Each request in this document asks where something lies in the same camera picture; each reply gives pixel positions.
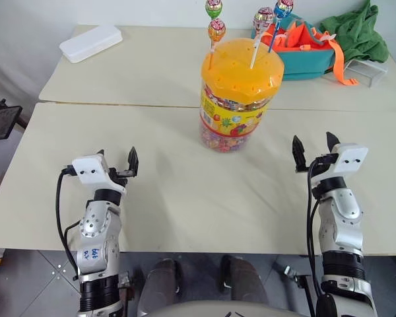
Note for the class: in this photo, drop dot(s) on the silver pink wrapped lollipop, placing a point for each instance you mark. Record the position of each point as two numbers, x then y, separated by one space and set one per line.
263 20

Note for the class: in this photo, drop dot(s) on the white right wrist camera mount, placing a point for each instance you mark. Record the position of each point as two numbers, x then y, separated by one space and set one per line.
349 160

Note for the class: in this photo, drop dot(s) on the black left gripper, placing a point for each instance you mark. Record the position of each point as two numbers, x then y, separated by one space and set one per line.
121 172

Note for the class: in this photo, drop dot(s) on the clear acrylic box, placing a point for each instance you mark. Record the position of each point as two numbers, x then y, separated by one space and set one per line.
366 71

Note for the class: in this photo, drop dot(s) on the green cloth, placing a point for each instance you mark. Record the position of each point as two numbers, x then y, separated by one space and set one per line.
353 31

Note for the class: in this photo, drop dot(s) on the teal and orange bag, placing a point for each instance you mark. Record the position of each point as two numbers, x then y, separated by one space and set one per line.
300 56

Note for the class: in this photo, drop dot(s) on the white plastic box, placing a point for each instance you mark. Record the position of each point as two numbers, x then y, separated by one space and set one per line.
90 42

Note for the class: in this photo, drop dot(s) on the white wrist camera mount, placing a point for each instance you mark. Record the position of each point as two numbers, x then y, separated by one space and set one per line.
349 160
89 168

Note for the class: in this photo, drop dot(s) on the orange wrapped lollipop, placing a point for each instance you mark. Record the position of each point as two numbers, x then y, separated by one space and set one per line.
216 30

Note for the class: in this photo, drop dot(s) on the black screen on stand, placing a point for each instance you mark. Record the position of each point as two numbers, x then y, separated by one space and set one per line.
0 122

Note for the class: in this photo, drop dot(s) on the blue wrapped lollipop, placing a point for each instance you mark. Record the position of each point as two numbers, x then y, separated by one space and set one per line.
283 8

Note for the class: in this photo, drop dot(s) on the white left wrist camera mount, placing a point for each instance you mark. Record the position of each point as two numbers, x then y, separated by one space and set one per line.
89 168

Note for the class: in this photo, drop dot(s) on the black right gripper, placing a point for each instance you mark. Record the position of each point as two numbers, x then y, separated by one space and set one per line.
320 162

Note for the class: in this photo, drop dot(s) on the green wrapped lollipop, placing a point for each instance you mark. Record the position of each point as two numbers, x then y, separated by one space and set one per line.
214 8

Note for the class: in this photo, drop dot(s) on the lollipop jar with orange lid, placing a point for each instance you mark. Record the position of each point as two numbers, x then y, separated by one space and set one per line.
239 99

